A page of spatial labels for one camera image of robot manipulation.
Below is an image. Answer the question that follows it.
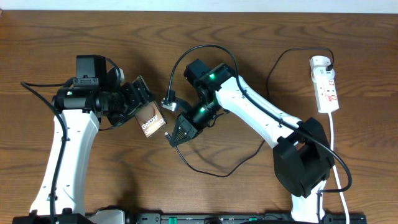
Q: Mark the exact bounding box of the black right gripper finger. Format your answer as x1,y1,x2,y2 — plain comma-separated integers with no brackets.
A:
169,118,199,147
174,97,192,113

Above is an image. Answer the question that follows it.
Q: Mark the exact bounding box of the white power strip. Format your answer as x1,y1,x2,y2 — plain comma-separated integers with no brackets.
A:
310,55,339,114

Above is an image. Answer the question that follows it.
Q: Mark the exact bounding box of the black USB charging cable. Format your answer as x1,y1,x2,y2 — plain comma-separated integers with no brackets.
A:
164,47,335,179

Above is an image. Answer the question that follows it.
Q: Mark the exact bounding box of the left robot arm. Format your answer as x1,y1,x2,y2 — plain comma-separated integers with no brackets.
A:
12,76,154,223

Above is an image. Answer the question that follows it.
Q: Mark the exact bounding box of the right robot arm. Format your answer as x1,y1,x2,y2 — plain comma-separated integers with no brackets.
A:
167,59,335,223

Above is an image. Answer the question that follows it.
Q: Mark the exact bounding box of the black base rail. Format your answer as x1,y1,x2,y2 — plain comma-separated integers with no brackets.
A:
85,212,368,224

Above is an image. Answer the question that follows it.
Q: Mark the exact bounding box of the black left camera cable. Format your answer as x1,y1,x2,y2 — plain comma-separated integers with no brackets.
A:
19,57,122,224

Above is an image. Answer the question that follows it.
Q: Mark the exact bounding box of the black camera cable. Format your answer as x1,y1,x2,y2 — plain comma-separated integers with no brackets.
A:
166,44,353,224
19,57,122,224

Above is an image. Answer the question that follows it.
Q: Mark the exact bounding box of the white power strip cord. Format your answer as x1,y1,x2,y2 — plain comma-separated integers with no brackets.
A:
327,112,351,224

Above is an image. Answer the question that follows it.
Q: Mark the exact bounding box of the black right camera cable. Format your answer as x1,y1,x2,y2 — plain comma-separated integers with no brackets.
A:
166,44,353,224

